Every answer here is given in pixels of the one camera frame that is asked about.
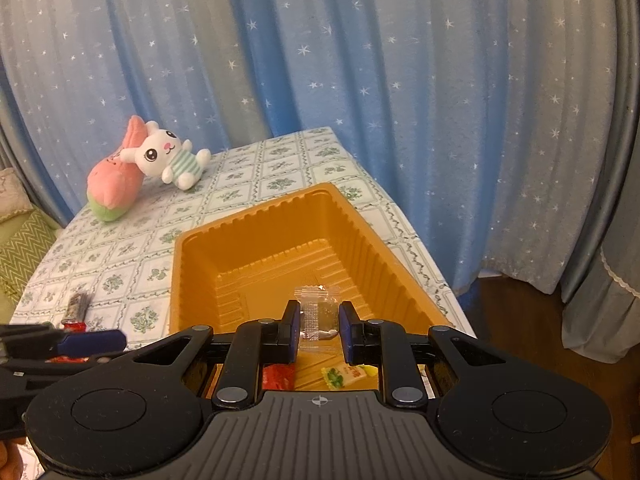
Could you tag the green zigzag cushion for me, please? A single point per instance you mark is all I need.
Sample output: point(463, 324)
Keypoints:
point(22, 252)

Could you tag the pink peach plush toy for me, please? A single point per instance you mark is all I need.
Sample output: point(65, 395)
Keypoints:
point(112, 185)

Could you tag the floral tablecloth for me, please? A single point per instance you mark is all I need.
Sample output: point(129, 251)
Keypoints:
point(280, 160)

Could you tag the striped red snack packet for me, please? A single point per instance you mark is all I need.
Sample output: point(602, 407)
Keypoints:
point(76, 310)

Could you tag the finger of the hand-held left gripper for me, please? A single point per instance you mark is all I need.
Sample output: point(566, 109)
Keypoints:
point(60, 366)
point(92, 341)

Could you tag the yellow green snack packet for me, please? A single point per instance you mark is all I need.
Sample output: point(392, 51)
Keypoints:
point(347, 376)

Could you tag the orange plastic tray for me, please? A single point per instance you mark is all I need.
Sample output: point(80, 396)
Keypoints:
point(300, 225)

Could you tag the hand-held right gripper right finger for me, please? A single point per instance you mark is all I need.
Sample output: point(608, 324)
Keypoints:
point(346, 336)

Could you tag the grey lace-trimmed curtain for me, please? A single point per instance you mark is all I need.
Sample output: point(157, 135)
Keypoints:
point(610, 310)

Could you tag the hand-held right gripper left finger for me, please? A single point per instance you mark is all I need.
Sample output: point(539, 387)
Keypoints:
point(295, 336)

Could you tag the clear snack packet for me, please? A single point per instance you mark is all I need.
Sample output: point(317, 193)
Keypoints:
point(320, 305)

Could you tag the beige pillow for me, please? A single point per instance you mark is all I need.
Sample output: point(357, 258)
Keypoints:
point(11, 191)

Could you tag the white rabbit plush toy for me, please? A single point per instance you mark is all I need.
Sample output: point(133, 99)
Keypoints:
point(160, 147)

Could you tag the blue starry curtain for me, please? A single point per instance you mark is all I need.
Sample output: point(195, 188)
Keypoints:
point(400, 85)

